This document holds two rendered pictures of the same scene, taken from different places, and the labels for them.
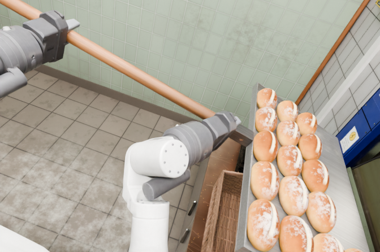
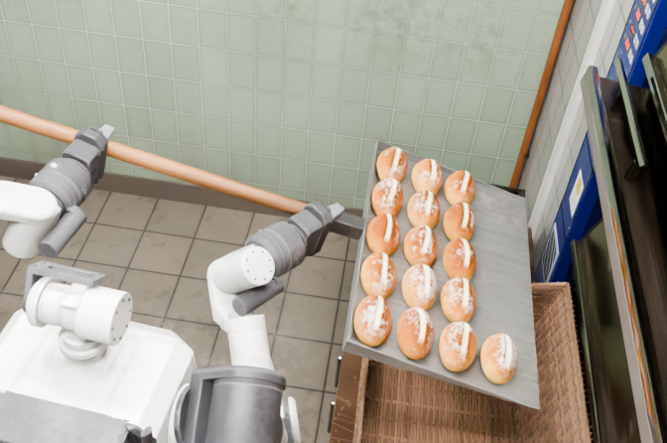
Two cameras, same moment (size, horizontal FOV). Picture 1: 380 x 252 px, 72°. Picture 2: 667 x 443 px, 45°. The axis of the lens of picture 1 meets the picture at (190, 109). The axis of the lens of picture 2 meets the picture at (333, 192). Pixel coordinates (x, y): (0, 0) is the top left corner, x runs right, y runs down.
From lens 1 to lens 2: 87 cm
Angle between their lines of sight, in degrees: 2
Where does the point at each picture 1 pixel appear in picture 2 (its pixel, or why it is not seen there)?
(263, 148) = (376, 237)
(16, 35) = (66, 171)
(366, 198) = (591, 282)
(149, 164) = (233, 277)
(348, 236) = (504, 326)
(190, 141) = (274, 245)
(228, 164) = not seen: hidden behind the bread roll
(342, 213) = (502, 301)
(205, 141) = (294, 242)
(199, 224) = (347, 385)
